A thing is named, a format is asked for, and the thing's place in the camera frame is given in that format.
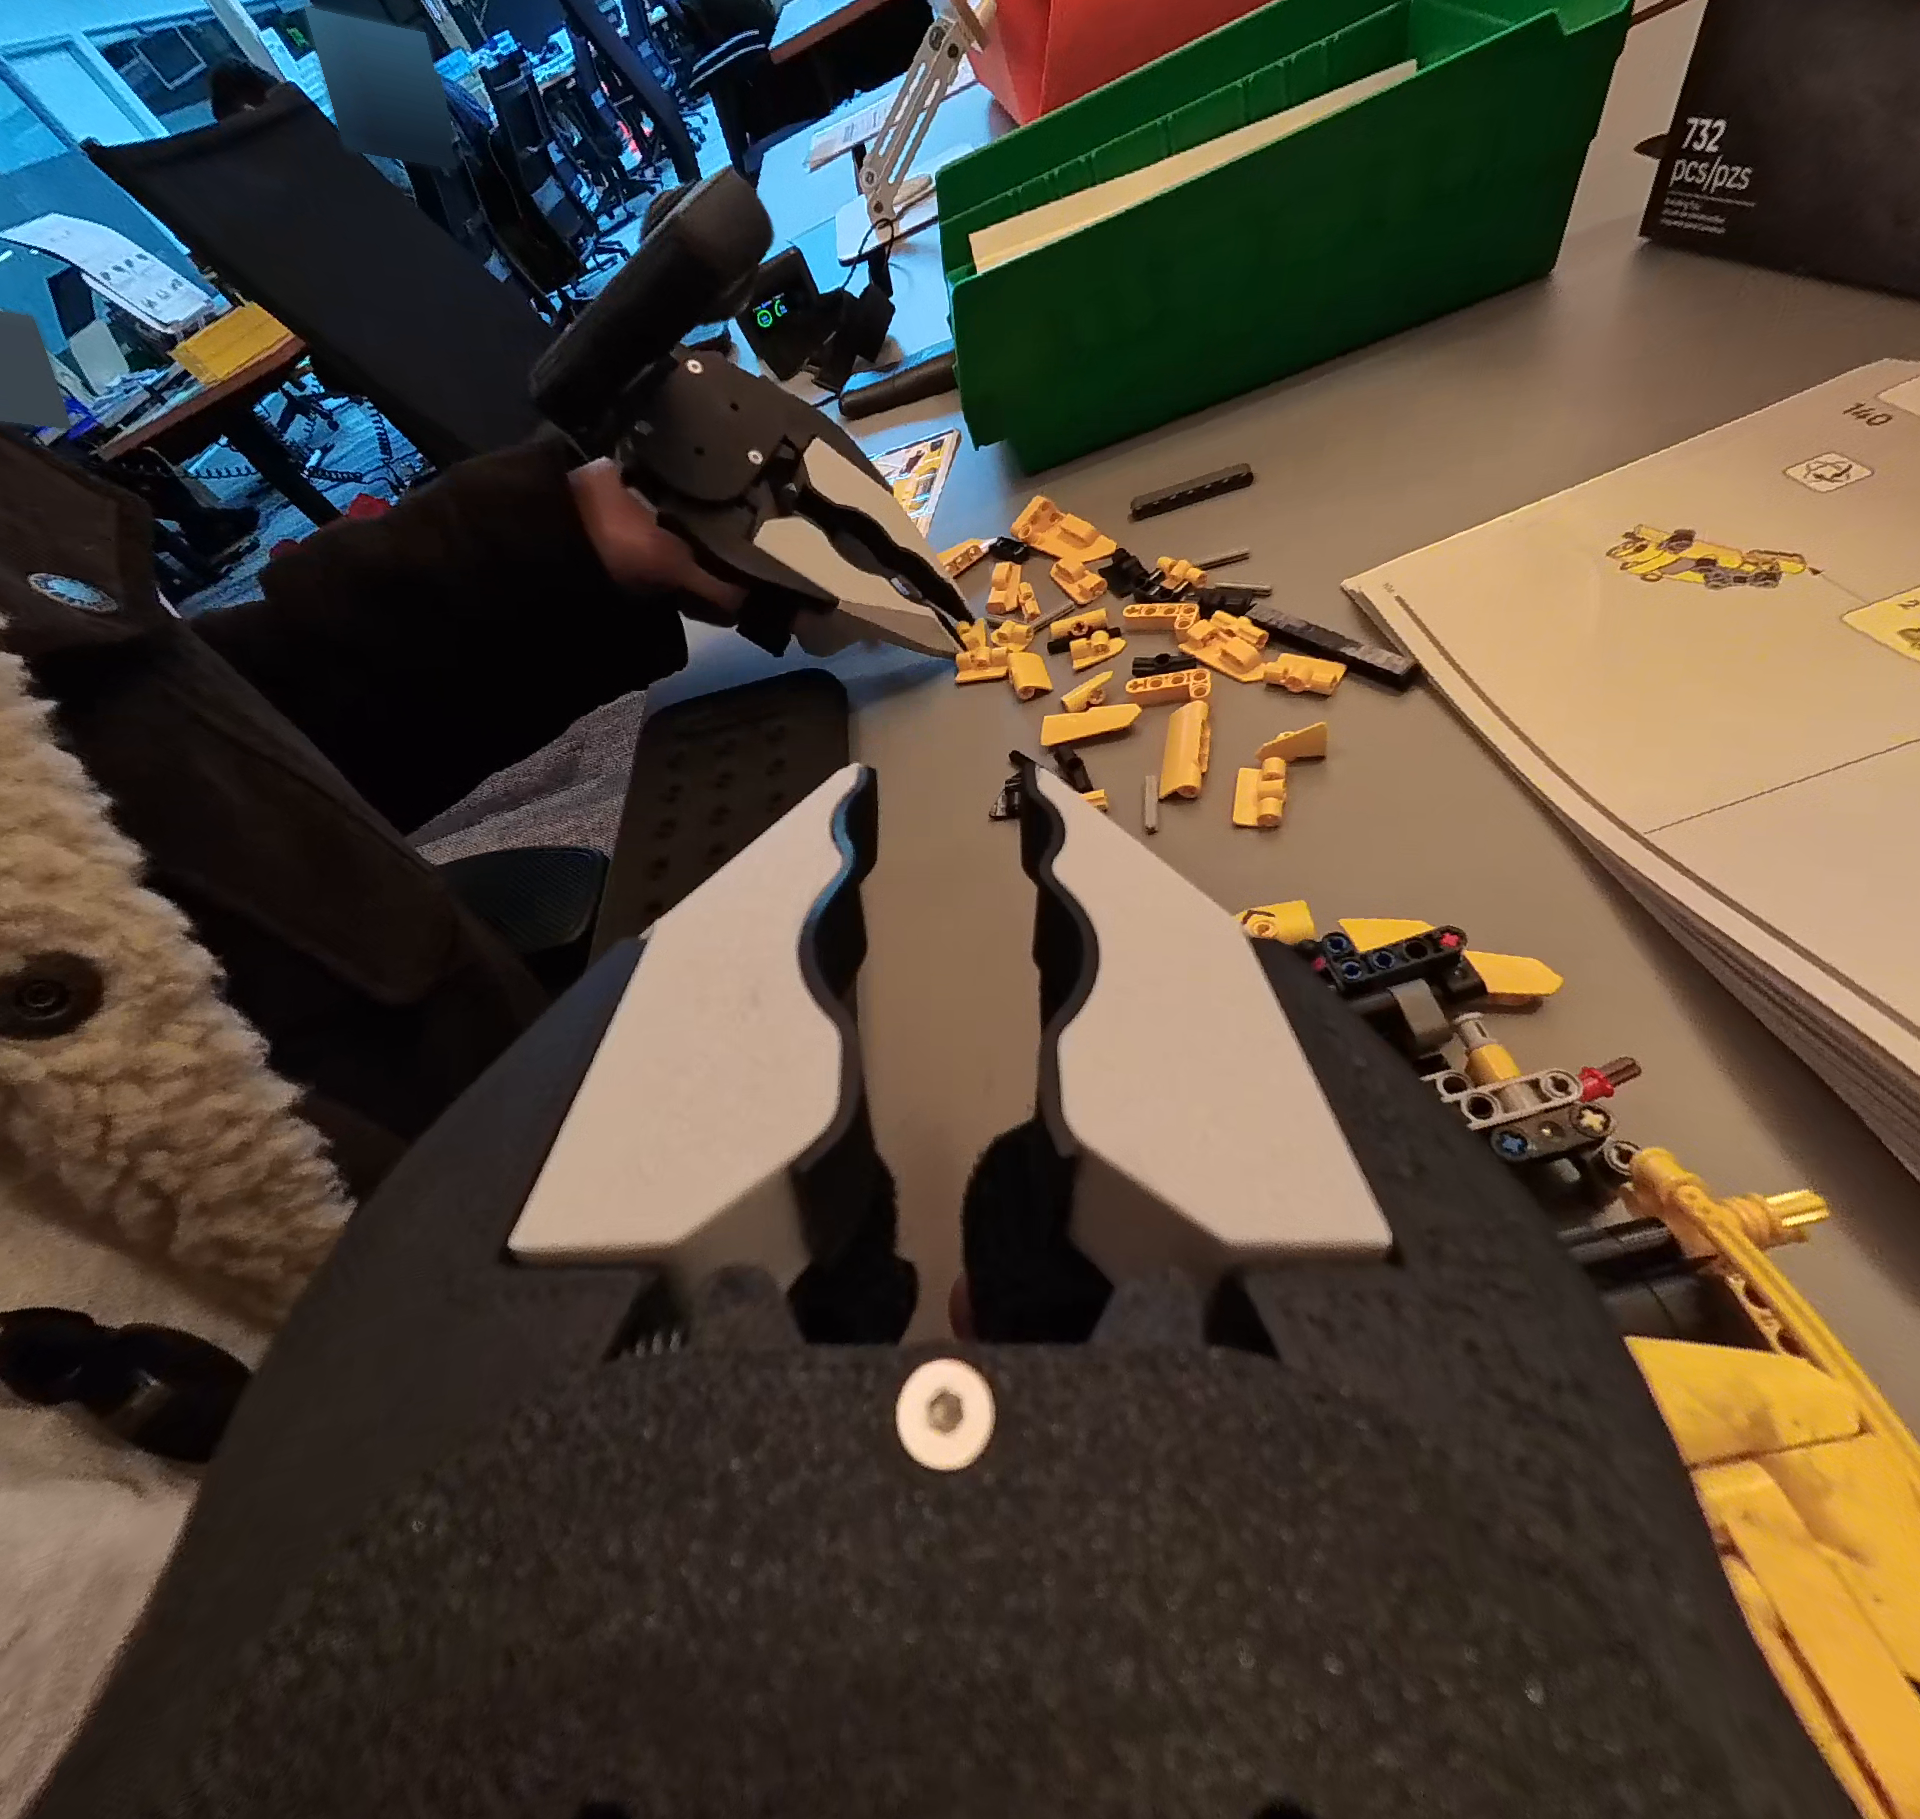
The white paper pad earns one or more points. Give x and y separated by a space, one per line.
1198 171

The black office chair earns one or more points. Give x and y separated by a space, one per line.
362 259

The pile of yellow brick pieces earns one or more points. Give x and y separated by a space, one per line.
1138 650

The long black brick beam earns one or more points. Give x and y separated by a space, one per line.
1307 636

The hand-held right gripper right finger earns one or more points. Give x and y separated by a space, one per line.
1215 1100

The black studded mat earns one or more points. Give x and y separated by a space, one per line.
718 784

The toy car set box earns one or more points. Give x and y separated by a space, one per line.
1817 112

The small black device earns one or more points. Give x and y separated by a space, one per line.
797 319

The person's left hand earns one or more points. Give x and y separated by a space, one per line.
634 543

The green plastic bin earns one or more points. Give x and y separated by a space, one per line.
1291 289

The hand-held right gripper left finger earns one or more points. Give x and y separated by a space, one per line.
679 1100

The small black perforated beam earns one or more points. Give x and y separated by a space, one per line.
1189 490

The grey desk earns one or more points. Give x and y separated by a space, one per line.
1500 440

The open instruction booklet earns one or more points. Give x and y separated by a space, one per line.
1710 677

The yellow toy brick car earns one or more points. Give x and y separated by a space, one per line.
1680 1251

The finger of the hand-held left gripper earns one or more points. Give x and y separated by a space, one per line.
840 586
895 534

